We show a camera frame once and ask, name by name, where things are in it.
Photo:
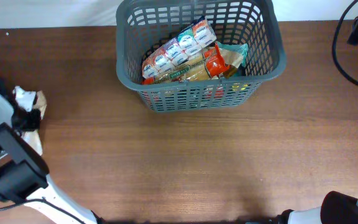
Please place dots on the San Remo spaghetti packet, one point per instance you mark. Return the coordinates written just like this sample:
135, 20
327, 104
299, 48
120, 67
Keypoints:
192, 70

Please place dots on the beige snack bag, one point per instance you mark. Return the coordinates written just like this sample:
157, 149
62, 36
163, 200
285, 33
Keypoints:
224, 63

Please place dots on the teal wet wipes packet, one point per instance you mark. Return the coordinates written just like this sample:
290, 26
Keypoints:
234, 55

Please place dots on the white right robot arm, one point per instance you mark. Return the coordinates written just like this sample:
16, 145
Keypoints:
336, 208

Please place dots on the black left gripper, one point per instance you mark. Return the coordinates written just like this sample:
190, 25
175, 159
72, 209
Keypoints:
35, 122

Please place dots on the Kleenex tissue multipack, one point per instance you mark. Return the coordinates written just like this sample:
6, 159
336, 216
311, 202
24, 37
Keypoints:
190, 41

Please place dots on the grey plastic basket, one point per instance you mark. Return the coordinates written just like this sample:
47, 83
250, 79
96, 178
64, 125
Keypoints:
143, 26

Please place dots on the beige paper bag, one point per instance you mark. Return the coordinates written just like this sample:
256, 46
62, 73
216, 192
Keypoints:
32, 137

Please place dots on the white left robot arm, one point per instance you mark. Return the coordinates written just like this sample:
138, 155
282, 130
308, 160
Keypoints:
24, 176

